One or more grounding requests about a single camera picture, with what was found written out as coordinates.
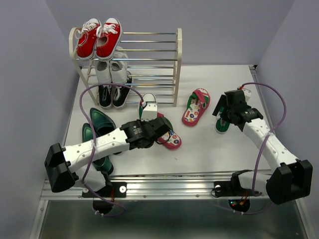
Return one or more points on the dark green leather shoe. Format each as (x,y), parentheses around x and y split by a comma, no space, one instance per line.
(102,123)
(104,164)

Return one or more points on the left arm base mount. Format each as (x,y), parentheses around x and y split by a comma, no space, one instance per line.
(107,206)

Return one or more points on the right black sneaker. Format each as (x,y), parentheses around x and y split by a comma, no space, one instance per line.
(120,96)

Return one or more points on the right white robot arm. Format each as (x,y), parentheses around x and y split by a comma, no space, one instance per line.
(290,177)

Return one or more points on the cream metal shoe shelf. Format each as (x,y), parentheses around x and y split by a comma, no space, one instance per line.
(154,62)

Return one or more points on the upper dark green leather shoe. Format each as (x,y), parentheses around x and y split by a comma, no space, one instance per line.
(102,123)

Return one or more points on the lower dark green leather shoe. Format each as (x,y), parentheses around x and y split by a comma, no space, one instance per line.
(104,164)

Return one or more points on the left red sneaker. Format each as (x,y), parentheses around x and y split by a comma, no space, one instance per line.
(87,37)

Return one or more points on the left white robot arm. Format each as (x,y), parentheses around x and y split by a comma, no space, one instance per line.
(65,166)

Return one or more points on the left white sneaker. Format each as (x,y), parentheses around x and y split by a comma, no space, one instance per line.
(102,70)

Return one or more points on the black sneaker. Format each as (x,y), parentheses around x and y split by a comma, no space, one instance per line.
(105,96)
(120,96)

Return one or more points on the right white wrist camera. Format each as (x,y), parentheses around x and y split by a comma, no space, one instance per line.
(247,93)

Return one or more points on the white sneaker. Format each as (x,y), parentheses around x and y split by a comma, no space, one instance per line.
(102,70)
(118,68)

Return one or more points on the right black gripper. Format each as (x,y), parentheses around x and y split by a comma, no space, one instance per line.
(220,104)

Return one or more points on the green sneaker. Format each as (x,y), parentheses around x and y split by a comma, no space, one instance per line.
(147,98)
(221,126)

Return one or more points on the pink patterned sandal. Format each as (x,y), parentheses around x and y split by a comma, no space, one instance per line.
(198,102)
(170,140)

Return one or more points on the left black sneaker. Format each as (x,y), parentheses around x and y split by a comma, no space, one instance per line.
(105,96)

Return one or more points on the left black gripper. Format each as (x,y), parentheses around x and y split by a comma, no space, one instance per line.
(143,123)

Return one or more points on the red sneaker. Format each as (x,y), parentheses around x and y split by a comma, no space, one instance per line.
(87,37)
(109,35)

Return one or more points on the right white sneaker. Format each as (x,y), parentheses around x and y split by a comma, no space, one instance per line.
(118,68)

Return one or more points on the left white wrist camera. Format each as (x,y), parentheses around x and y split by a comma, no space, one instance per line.
(149,111)

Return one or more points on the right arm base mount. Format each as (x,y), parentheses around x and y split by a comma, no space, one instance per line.
(239,197)

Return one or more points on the right red sneaker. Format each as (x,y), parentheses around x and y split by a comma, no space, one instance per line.
(109,35)

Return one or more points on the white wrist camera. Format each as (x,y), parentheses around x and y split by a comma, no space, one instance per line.
(247,93)
(149,111)

